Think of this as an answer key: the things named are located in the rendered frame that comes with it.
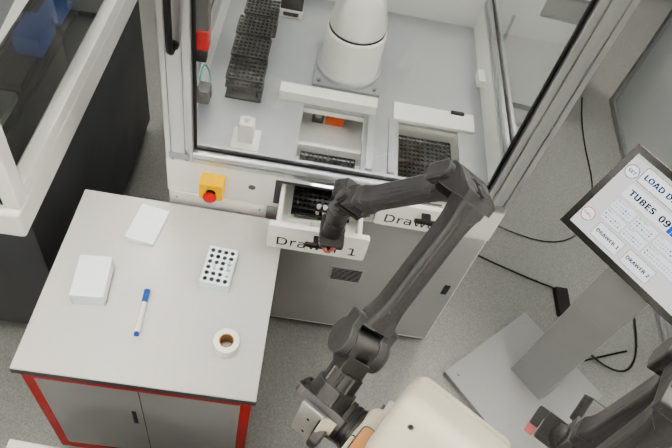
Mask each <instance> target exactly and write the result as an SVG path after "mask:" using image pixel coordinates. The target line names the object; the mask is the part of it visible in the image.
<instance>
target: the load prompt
mask: <svg viewBox="0 0 672 448"><path fill-rule="evenodd" d="M635 181H637V182H638V183H639V184H640V185H641V186H642V187H644V188H645V189H646V190H647V191H648V192H649V193H651V194H652V195H653V196H654V197H655V198H656V199H658V200H659V201H660V202H661V203H662V204H663V205H664V206H666V207H667V208H668V209H669V210H670V211H671V212H672V186H671V185H670V184H669V183H668V182H667V181H665V180H664V179H663V178H662V177H661V176H659V175H658V174H657V173H656V172H655V171H653V170H652V169H651V168H650V167H649V168H648V169H647V170H646V171H645V172H644V173H643V174H642V175H641V176H640V177H639V178H637V179H636V180H635Z"/></svg>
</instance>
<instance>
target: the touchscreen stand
mask: <svg viewBox="0 0 672 448"><path fill-rule="evenodd" d="M648 306H649V305H648V304H647V303H646V302H645V301H644V300H643V299H642V298H641V297H640V296H639V295H638V294H637V293H636V292H635V291H634V290H633V289H632V288H631V287H630V286H629V285H628V284H626V283H625V282H624V281H623V280H622V279H621V278H620V277H619V276H618V275H617V274H616V273H615V272H614V271H613V270H612V269H611V268H610V267H609V266H608V267H607V268H606V269H605V270H604V271H603V272H602V273H601V274H600V275H599V276H598V277H597V278H596V280H595V281H594V282H593V283H592V284H591V285H590V286H589V287H588V288H587V289H586V290H585V291H584V292H583V293H582V294H581V295H580V296H579V297H578V298H577V299H576V300H575V301H574V302H573V304H572V305H571V306H570V307H569V308H568V309H567V310H566V311H565V312H564V313H563V314H562V315H561V316H560V317H559V318H558V319H557V320H556V321H555V322H554V323H553V324H552V325H551V326H550V328H549V329H548V330H547V331H546V332H545V333H544V332H543V331H542V330H541V329H540V328H539V327H538V326H537V325H536V324H535V322H534V321H533V320H532V319H531V318H530V317H529V316H528V315H527V314H526V313H525V312H524V313H523V314H522V315H520V316H519V317H518V318H516V319H515V320H514V321H512V322H511V323H510V324H508V325H507V326H505V327H504V328H503V329H501V330H500V331H499V332H497V333H496V334H495V335H493V336H492V337H491V338H489V339H488V340H487V341H485V342H484V343H483V344H481V345H480V346H479V347H477V348H476V349H474V350H473V351H472V352H470V353H469V354H468V355H466V356H465V357H464V358H462V359H461V360H460V361H458V362H457V363H456V364H454V365H453V366H452V367H450V368H449V369H448V370H446V371H445V372H444V373H443V375H444V377H445V378H446V379H447V380H448V381H449V383H450V384H451V385H452V386H453V388H454V389H455V390H456V391H457V392H458V394H459V395H460V396H461V397H462V398H463V400H464V401H465V402H466V403H467V405H468V406H469V407H470V408H471V409H472V411H473V412H474V413H475V414H477V415H478V416H479V417H481V418H482V419H483V420H484V421H486V422H487V423H488V424H490V425H491V426H492V427H493V428H495V429H496V430H497V431H499V432H500V433H501V434H502V435H504V436H505V437H506V438H507V439H508V441H509V443H510V446H511V448H547V446H545V445H544V444H543V443H542V442H540V441H539V440H538V439H536V438H535V437H534V433H535V431H536V430H537V429H538V428H539V426H540V425H541V424H542V422H543V421H544V419H543V420H542V422H541V423H540V425H539V426H538V427H537V428H536V430H535V431H534V433H533V434H532V436H531V435H529V434H528V433H527V432H525V431H524V428H525V426H526V425H527V423H528V422H529V420H530V419H531V417H532V416H533V415H534V413H535V412H536V410H537V409H538V407H539V406H543V407H545V408H546V409H548V410H549V411H551V412H552V413H554V414H555V415H556V416H558V417H559V418H561V419H562V420H563V421H565V422H566V423H567V424H570V423H571V422H572V421H573V420H571V419H570V418H569V417H570V415H571V414H572V412H573V411H574V409H575V408H576V406H577V405H578V403H579V402H580V400H581V399H582V397H583V396H584V394H586V395H588V396H590V397H592V398H594V399H596V400H597V401H598V400H599V399H600V398H601V397H602V396H603V395H602V394H601V393H600V392H599V391H598V390H597V389H596V388H595V387H594V386H593V384H592V383H591V382H590V381H589V380H588V379H587V378H586V377H585V376H584V375H583V374H582V373H581V372H580V371H579V370H578V368H577V367H578V366H579V365H580V364H581V363H582V362H584V361H585V360H586V359H587V358H588V357H589V356H591V355H592V354H593V353H594V352H595V351H596V350H598V349H599V348H600V347H601V346H602V345H603V344H605V343H606V342H607V341H608V340H609V339H610V338H611V337H613V336H614V335H615V334H616V333H617V332H618V331H620V330H621V329H622V328H623V327H624V326H625V325H627V324H628V323H629V322H630V321H631V320H632V319H634V318H635V317H636V316H637V315H638V314H639V313H641V312H642V311H643V310H644V309H645V308H646V307H648Z"/></svg>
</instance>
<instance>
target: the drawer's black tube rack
mask: <svg viewBox="0 0 672 448"><path fill-rule="evenodd" d="M331 195H332V192H331V191H325V190H319V189H313V188H307V187H301V186H295V188H294V195H293V201H296V202H297V203H298V202H302V203H308V204H314V205H317V204H321V206H322V207H323V206H324V205H327V206H329V203H330V202H331V201H330V199H331ZM293 201H292V202H293ZM315 213H316V211H312V210H306V209H300V208H294V207H292V208H291V214H294V215H295V216H296V215H301V216H308V217H314V218H318V219H322V212H319V215H316V214H315Z"/></svg>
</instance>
